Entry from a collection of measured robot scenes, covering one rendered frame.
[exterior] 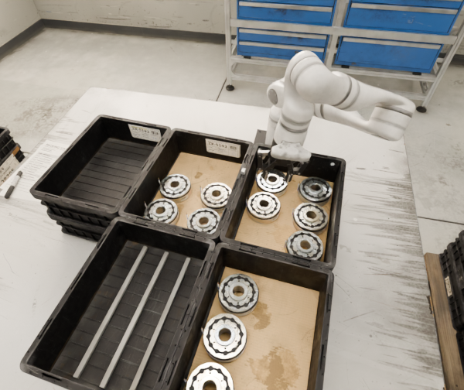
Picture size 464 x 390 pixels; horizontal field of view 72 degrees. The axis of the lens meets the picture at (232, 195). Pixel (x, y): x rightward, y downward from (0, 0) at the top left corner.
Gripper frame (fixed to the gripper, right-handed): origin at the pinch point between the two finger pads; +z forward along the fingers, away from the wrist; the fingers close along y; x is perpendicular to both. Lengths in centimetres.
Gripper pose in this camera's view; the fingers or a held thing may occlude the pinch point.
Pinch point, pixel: (276, 176)
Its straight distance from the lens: 89.9
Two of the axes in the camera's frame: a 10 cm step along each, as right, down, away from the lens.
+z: -1.0, 6.1, 7.9
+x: -0.7, 7.8, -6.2
